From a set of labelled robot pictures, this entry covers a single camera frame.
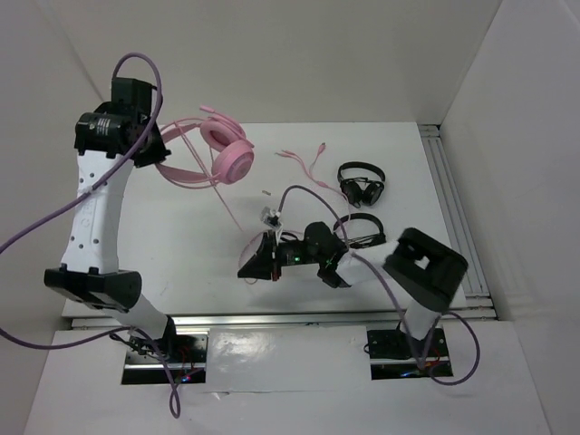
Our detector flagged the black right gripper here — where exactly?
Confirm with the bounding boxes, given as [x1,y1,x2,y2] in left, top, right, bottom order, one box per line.
[238,229,324,282]

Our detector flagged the pink gaming headphones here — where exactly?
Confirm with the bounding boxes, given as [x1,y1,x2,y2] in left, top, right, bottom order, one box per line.
[155,106,255,189]

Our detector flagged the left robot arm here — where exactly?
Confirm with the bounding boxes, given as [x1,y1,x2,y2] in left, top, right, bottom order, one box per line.
[44,78,179,362]

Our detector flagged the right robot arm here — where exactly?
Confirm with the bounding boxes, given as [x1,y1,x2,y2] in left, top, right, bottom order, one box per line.
[237,222,469,355]

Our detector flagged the black headphones near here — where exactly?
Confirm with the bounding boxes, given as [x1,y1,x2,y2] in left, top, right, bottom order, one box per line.
[333,212,387,249]

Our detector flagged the black headphones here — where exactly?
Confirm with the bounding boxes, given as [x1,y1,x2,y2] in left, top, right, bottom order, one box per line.
[337,161,386,208]
[333,212,387,249]

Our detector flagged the black headphones far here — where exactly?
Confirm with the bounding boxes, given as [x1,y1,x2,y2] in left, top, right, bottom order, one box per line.
[337,161,386,208]

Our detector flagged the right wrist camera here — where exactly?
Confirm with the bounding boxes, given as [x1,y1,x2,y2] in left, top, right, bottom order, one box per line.
[260,207,283,230]

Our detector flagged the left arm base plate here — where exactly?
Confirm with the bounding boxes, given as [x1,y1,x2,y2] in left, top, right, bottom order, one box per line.
[109,333,208,385]

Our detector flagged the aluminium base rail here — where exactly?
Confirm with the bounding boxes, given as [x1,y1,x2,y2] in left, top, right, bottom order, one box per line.
[71,304,498,331]

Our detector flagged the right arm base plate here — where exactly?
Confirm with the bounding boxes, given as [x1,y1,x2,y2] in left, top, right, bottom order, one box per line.
[363,328,453,381]

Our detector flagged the aluminium side rail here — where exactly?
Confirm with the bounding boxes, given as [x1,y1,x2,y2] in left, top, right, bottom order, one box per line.
[418,124,495,309]

